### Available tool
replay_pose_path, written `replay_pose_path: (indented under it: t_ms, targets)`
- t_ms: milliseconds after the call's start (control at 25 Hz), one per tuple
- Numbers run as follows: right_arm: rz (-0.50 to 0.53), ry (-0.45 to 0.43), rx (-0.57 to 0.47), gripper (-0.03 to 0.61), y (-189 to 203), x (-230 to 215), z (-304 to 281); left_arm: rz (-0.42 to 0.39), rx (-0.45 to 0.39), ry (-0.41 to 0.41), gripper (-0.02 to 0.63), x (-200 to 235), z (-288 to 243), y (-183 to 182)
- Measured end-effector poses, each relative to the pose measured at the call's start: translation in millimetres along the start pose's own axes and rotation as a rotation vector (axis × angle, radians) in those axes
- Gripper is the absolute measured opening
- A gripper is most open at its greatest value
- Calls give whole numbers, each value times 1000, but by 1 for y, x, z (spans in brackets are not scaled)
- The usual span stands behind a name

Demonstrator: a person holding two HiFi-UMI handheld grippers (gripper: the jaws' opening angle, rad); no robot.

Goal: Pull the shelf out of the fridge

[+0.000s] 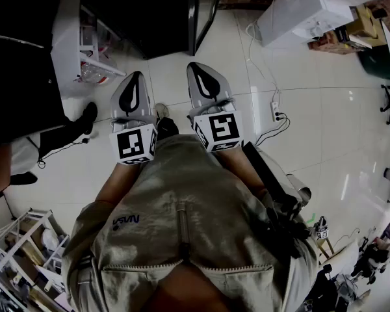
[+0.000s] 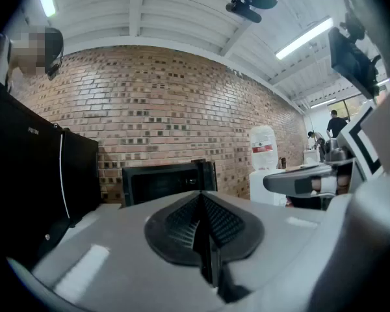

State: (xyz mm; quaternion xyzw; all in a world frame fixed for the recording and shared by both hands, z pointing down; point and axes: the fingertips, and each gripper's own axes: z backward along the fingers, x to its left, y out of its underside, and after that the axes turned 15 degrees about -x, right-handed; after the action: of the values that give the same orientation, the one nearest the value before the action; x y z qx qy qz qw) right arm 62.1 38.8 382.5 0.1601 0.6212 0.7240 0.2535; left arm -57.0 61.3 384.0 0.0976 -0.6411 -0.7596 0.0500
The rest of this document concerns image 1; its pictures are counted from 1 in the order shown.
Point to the person's left forearm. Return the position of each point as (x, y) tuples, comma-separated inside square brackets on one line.
[(118, 184)]

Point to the person's beige shoe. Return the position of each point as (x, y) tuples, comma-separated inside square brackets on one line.
[(162, 110)]

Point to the white metal shelf rack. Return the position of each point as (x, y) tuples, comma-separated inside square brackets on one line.
[(16, 242)]

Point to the grey metal cylinder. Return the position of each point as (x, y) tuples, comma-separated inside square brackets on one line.
[(299, 190)]

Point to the clear plastic bottle red label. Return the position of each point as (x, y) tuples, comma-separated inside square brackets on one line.
[(96, 71)]

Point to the white power strip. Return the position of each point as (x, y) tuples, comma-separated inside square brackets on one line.
[(275, 110)]

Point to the dark green bin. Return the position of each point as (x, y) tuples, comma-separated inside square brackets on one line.
[(377, 63)]

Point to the person's right forearm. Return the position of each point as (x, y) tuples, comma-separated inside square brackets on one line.
[(243, 171)]

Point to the spare hand-held gripper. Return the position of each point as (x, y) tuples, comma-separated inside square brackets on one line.
[(321, 227)]

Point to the black flat panel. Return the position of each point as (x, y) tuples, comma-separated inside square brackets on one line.
[(19, 93)]

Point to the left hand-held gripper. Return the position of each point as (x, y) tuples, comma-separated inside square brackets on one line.
[(130, 148)]

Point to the red brown cardboard box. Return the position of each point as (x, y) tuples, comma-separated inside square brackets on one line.
[(328, 42)]

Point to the person's beige jacket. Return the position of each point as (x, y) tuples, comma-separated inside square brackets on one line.
[(188, 213)]

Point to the white water dispenser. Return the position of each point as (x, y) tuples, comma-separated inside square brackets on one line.
[(299, 11)]

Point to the wooden stool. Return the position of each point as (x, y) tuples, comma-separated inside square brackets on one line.
[(326, 247)]

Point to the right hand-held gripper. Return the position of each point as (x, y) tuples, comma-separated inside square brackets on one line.
[(221, 128)]

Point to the white side cabinet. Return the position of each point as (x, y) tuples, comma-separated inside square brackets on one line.
[(66, 44)]

